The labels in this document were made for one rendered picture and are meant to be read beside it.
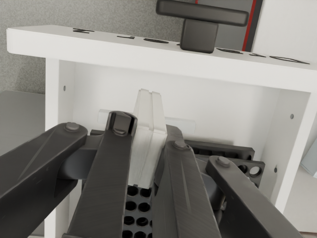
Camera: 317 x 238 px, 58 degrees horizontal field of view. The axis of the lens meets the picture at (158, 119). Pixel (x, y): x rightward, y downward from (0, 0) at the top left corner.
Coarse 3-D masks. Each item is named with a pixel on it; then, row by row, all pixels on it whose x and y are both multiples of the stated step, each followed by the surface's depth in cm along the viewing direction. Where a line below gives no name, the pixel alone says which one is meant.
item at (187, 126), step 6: (102, 114) 31; (102, 120) 31; (168, 120) 32; (174, 120) 32; (180, 120) 32; (186, 120) 32; (192, 120) 33; (180, 126) 32; (186, 126) 32; (192, 126) 32; (186, 132) 32; (192, 132) 32
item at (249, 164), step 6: (198, 156) 28; (204, 156) 28; (234, 162) 28; (240, 162) 28; (246, 162) 28; (252, 162) 28; (258, 162) 28; (246, 168) 28; (246, 174) 28; (252, 174) 29; (258, 174) 29; (258, 180) 29
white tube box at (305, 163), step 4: (316, 140) 43; (312, 144) 43; (316, 144) 42; (312, 148) 43; (316, 148) 42; (308, 152) 43; (312, 152) 42; (316, 152) 42; (308, 156) 43; (312, 156) 42; (316, 156) 41; (304, 160) 43; (308, 160) 43; (312, 160) 42; (316, 160) 41; (300, 164) 44; (304, 164) 43; (308, 164) 42; (312, 164) 41; (316, 164) 41; (304, 168) 43; (308, 168) 42; (312, 168) 41; (316, 168) 40; (312, 172) 41; (316, 172) 40; (312, 176) 41; (316, 176) 41
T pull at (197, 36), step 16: (160, 0) 22; (176, 0) 22; (176, 16) 22; (192, 16) 22; (208, 16) 22; (224, 16) 22; (240, 16) 22; (192, 32) 23; (208, 32) 23; (192, 48) 23; (208, 48) 23
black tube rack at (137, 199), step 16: (192, 144) 30; (208, 144) 31; (224, 144) 31; (128, 192) 29; (144, 192) 33; (128, 208) 30; (144, 208) 33; (224, 208) 30; (128, 224) 30; (144, 224) 30
